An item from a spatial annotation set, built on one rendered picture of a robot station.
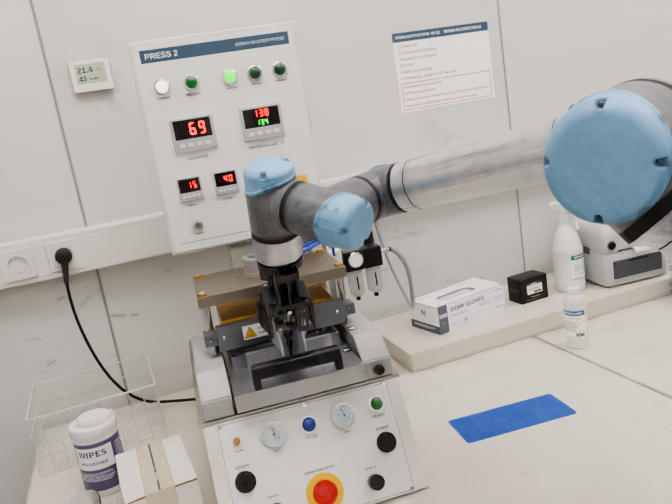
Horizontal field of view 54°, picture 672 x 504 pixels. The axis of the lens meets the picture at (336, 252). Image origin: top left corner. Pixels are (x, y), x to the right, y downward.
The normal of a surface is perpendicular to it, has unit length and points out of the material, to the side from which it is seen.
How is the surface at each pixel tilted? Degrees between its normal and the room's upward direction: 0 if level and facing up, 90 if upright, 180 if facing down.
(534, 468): 0
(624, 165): 87
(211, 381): 40
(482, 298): 87
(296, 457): 65
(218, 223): 90
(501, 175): 110
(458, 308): 87
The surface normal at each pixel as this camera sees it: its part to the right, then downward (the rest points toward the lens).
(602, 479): -0.16, -0.96
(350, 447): 0.16, -0.26
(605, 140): -0.68, 0.22
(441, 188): -0.45, 0.62
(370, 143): 0.33, 0.15
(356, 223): 0.80, 0.27
